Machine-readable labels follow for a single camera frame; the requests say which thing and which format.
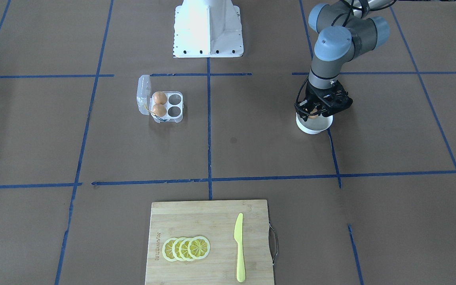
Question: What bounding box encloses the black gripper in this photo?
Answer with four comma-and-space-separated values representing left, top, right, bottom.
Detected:
294, 80, 353, 119

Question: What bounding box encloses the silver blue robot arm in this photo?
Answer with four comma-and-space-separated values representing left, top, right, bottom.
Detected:
294, 0, 395, 121

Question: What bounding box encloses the lemon slice front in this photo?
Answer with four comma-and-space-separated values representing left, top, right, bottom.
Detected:
188, 236, 211, 260

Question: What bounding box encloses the clear plastic egg box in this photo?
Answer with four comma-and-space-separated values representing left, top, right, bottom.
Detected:
136, 74, 184, 123

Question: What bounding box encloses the yellow plastic knife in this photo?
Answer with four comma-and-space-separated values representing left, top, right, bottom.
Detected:
234, 213, 246, 283

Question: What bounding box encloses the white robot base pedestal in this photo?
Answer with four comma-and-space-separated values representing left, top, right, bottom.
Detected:
173, 0, 244, 58

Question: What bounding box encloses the wooden cutting board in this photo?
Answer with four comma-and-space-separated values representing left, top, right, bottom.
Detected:
145, 199, 275, 285

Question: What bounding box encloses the lemon slice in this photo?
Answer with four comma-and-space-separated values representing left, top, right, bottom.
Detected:
179, 238, 196, 262
188, 236, 211, 260
172, 237, 186, 261
161, 237, 178, 262

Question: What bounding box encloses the white bowl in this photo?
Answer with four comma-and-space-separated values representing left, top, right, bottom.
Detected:
295, 114, 334, 135

